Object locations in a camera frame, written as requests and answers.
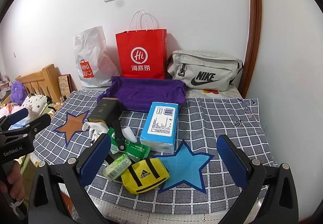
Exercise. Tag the yellow Adidas mini bag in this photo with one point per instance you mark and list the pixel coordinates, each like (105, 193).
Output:
(144, 176)

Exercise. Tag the white Miniso plastic bag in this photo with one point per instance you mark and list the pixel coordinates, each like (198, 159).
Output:
(95, 68)

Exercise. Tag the purple towel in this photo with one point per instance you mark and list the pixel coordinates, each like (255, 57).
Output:
(138, 94)

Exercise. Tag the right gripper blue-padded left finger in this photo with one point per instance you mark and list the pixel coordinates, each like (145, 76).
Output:
(46, 204)

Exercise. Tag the brown patterned book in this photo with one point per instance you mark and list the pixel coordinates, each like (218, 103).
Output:
(65, 84)

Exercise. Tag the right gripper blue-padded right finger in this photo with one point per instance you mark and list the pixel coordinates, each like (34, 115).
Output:
(280, 203)

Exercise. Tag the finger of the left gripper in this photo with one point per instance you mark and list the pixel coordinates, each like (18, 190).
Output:
(7, 121)
(37, 125)

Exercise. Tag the wooden door frame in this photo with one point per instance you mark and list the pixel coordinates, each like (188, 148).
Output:
(255, 24)

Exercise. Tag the dark green tea tin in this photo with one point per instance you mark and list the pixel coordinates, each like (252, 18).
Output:
(106, 111)

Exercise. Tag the grey Nike waist bag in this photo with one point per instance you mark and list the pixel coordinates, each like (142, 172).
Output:
(204, 70)

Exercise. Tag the purple plush toy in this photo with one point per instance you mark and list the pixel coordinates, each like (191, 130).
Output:
(18, 93)

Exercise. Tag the blue tissue box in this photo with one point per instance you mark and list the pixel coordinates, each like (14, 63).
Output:
(159, 131)

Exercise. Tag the wooden bed headboard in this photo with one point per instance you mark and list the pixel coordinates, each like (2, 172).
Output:
(44, 82)

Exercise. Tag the red Haidilao paper bag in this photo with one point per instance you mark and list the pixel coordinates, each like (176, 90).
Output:
(142, 53)

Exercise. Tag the green wet wipes packet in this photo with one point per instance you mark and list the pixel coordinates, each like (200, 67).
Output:
(134, 151)

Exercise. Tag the light green tissue pack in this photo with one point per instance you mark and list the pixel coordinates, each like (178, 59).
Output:
(117, 167)

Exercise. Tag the person's left hand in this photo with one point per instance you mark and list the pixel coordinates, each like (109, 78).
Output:
(16, 180)

